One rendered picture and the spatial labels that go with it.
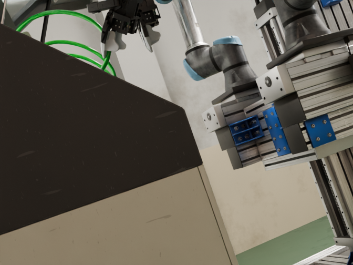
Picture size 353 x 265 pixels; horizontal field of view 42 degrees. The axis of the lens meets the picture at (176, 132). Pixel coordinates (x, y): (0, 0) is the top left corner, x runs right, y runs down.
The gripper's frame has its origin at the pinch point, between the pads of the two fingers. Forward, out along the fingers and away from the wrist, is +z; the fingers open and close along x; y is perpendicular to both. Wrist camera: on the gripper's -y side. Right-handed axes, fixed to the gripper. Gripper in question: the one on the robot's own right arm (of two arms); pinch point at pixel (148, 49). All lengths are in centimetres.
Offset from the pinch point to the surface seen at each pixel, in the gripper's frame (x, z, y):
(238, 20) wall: 229, -68, 133
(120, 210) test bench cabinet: -35, 48, -28
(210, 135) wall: 219, 24, 69
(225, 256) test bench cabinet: -35, 69, -6
